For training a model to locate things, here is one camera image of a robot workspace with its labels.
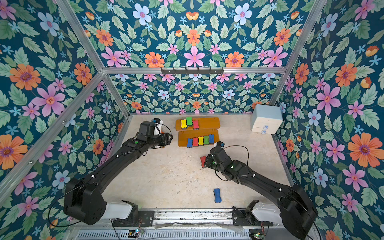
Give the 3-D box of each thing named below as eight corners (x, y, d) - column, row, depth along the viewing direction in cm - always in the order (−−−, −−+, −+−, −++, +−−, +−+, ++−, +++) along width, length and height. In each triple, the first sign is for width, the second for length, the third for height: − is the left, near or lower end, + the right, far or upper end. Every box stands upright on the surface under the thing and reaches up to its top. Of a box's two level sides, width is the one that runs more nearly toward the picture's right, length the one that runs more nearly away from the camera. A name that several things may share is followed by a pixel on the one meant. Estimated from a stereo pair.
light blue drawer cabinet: (250, 132, 111) (256, 119, 99) (251, 117, 121) (256, 103, 110) (274, 136, 108) (283, 123, 97) (273, 120, 119) (280, 106, 107)
